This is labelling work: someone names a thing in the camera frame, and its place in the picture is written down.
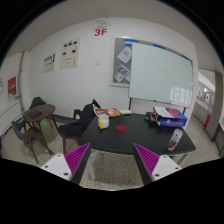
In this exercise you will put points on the white whiteboard on stand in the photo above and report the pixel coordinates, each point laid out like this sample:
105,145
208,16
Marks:
160,75

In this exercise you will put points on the black items on table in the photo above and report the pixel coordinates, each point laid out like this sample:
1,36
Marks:
151,118

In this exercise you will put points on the grey pin board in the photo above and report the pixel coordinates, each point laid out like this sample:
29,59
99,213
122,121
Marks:
120,70

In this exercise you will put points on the white poster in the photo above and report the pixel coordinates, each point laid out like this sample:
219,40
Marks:
49,63
70,54

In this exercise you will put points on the round brown side table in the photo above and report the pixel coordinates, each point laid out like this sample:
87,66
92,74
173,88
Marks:
36,115

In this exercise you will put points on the wooden chair with black jacket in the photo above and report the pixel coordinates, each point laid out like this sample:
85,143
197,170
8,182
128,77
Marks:
81,120

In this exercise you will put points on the grey chair back left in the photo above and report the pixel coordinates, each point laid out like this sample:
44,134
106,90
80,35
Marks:
37,101

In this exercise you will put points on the red wall poster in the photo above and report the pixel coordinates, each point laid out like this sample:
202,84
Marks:
12,87

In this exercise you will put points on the white cup yellow label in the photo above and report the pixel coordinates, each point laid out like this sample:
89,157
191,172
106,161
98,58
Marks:
103,121

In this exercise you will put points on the red 3F sign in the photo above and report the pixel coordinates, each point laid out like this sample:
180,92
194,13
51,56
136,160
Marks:
100,32

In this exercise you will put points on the colourful magazine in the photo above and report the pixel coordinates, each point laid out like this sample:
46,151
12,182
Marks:
111,112

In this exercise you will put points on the grey chair front left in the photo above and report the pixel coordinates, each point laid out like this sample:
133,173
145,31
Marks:
25,135

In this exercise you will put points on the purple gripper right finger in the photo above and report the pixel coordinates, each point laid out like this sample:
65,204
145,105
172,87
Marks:
151,166

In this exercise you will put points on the blue white box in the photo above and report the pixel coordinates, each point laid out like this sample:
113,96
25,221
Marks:
169,117

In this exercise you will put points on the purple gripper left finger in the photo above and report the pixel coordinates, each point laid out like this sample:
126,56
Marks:
71,165

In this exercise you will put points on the grey chair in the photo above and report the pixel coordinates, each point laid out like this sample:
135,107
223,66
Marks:
37,101
25,135

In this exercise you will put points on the white poster right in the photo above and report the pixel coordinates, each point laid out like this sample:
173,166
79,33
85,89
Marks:
70,54

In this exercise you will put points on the black rectangular table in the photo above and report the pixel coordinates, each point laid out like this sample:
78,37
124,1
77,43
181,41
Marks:
139,131

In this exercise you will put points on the white water bottle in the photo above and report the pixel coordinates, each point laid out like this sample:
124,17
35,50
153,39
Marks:
175,139

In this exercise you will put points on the white poster left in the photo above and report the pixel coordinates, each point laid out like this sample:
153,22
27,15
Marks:
49,63

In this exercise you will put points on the red round coaster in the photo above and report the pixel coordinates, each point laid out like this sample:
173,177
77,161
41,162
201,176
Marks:
120,128

